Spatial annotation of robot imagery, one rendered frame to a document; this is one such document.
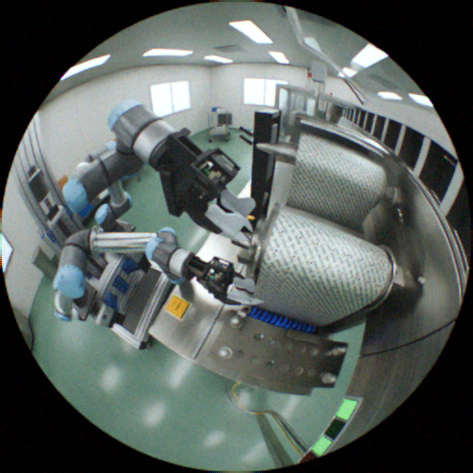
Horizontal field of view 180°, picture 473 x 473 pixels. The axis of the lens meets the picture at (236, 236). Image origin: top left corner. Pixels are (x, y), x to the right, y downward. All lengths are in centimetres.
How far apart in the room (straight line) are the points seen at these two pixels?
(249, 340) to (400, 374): 40
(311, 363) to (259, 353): 16
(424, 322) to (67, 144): 392
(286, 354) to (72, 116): 394
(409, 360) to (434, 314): 8
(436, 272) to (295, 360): 41
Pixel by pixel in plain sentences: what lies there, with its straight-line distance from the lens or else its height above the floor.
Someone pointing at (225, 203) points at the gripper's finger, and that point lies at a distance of 29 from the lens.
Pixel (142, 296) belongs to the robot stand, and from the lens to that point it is 158.
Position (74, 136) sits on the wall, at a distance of 366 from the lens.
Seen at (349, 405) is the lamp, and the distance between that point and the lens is 44.
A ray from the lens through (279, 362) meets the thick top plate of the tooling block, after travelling 48.
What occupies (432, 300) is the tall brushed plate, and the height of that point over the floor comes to 137.
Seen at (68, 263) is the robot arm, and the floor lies 123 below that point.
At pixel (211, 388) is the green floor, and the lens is 157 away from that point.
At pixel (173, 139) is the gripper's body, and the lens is 24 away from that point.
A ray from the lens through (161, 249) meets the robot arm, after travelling 47.
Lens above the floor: 150
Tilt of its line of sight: 51 degrees down
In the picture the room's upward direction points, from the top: straight up
